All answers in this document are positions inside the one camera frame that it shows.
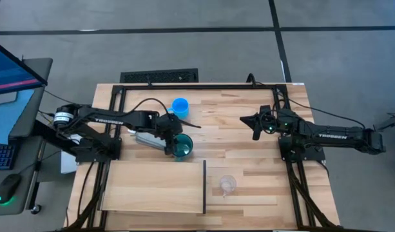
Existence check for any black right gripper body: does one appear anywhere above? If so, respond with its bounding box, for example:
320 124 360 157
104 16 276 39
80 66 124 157
252 105 282 141

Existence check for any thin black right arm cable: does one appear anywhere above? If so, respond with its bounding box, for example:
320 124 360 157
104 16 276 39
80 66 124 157
274 92 367 130

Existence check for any black computer monitor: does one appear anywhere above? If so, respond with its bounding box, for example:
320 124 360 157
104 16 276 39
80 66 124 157
0 37 48 97

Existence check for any grey rolling computer desk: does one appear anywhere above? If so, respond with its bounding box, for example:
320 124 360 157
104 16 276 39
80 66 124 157
0 57 53 216

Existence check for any clear glass cup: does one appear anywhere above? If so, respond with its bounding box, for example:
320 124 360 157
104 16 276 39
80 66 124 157
219 175 237 197

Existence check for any black keyboard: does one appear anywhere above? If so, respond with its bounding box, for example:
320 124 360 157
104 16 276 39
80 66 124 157
0 142 17 171

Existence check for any blue plastic cup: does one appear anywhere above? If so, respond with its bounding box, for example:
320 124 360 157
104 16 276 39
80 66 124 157
166 97 190 120

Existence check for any teal mug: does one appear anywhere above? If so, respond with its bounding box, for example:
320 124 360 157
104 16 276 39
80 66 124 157
171 133 195 162

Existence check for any black desk base bar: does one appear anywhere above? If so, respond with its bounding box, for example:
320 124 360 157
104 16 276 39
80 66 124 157
32 121 78 159

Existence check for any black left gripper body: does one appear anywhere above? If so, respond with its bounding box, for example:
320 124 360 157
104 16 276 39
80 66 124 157
157 112 184 151

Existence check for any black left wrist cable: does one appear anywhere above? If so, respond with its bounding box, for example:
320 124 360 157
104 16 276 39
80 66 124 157
128 97 172 117

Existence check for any grey folded cloth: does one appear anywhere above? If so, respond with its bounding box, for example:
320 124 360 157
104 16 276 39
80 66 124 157
128 128 168 151

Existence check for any black computer mouse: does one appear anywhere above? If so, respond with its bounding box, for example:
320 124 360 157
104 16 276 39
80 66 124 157
0 173 23 204

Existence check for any black aluminium table frame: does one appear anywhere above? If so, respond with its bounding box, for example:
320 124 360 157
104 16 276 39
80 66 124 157
64 82 342 232

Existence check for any black floor cable bundle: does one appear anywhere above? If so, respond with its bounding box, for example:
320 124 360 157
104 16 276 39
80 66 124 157
374 112 395 131

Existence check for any light wooden shelf board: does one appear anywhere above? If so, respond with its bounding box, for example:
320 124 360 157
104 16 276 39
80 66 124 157
100 159 207 215

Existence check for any white box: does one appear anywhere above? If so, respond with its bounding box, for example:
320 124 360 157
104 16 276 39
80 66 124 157
60 150 78 175

